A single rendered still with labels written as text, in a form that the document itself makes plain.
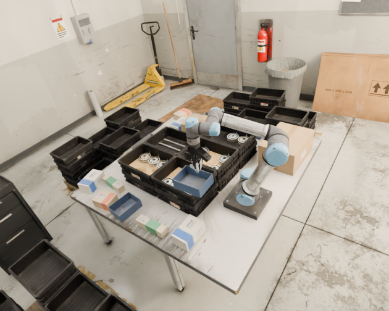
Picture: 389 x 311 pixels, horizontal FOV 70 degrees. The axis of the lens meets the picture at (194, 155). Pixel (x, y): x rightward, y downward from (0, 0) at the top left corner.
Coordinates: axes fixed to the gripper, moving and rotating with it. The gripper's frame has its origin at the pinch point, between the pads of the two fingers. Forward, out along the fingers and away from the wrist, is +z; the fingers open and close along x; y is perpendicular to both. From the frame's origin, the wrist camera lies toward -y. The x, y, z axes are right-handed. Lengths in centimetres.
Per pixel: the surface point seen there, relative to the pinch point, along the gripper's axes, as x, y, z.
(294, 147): -78, -32, 15
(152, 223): 25, 25, 38
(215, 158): -47, 21, 25
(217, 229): 2.9, -12.9, 42.3
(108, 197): 25, 72, 37
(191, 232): 19.0, -4.2, 34.7
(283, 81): -272, 54, 34
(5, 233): 85, 151, 69
